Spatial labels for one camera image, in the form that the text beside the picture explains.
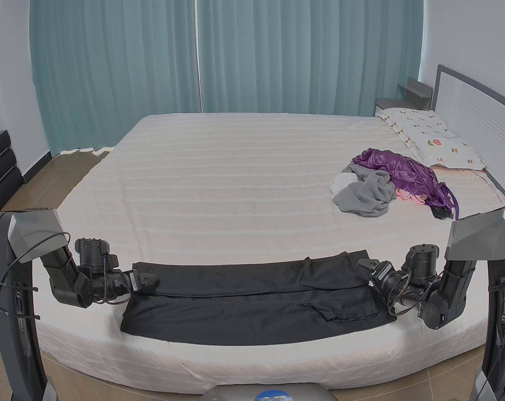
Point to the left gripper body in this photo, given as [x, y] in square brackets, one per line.
[129, 284]

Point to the black T-shirt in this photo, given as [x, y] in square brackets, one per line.
[235, 307]

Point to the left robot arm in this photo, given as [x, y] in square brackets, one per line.
[60, 274]

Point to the pink garment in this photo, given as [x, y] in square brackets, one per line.
[409, 195]

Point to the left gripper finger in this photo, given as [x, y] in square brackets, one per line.
[148, 283]

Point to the bed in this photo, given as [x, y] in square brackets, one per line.
[235, 173]

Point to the white printed pillow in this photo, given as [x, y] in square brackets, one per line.
[436, 136]

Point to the blue-green curtain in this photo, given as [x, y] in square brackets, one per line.
[311, 44]
[110, 57]

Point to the purple satin garment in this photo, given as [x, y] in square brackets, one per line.
[407, 169]

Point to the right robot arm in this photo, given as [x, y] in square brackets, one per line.
[482, 232]

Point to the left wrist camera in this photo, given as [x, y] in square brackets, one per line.
[112, 261]

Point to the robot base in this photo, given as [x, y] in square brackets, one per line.
[269, 393]

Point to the grey bedside table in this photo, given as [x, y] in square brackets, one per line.
[415, 89]

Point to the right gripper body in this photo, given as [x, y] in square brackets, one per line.
[388, 278]

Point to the white garment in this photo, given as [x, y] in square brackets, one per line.
[341, 182]

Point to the grey garment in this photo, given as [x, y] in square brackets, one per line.
[363, 194]

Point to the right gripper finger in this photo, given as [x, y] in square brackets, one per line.
[368, 265]

